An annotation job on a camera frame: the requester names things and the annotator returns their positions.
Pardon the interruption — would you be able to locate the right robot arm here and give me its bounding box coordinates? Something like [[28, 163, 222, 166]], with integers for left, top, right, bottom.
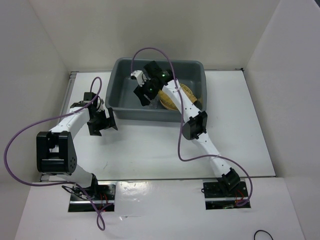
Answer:
[[130, 61, 241, 197]]

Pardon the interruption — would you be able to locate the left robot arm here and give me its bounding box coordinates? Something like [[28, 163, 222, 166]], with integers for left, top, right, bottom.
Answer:
[[36, 92, 118, 200]]

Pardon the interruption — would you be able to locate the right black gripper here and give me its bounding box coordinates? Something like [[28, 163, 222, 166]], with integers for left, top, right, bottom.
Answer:
[[132, 76, 159, 107]]

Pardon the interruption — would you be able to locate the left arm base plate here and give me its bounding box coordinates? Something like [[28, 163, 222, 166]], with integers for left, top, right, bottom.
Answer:
[[61, 182, 116, 213]]

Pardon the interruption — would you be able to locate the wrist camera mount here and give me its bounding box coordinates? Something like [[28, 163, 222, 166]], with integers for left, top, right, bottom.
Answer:
[[96, 96, 104, 112], [130, 70, 149, 87]]

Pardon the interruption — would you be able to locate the woven bamboo tray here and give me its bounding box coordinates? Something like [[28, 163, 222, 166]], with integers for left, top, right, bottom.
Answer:
[[158, 83, 201, 111]]

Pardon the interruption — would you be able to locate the black cable loop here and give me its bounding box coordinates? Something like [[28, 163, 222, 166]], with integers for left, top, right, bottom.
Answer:
[[254, 229, 275, 240]]

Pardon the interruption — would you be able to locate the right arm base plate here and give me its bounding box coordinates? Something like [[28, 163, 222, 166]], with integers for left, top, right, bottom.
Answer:
[[201, 180, 251, 210]]

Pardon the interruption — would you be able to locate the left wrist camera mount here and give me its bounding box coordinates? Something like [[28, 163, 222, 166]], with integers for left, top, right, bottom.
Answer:
[[96, 96, 104, 112]]

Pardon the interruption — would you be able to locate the tan plate with bear logo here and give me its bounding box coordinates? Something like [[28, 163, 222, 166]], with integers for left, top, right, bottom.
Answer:
[[158, 90, 178, 111]]

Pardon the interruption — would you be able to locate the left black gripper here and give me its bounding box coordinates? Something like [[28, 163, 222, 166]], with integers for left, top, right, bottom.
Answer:
[[87, 107, 118, 137]]

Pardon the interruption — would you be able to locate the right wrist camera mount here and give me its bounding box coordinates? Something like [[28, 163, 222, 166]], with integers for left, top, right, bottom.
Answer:
[[130, 70, 149, 87]]

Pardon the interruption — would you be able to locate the grey plastic bin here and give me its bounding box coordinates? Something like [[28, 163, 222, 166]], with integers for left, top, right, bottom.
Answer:
[[105, 57, 207, 123]]

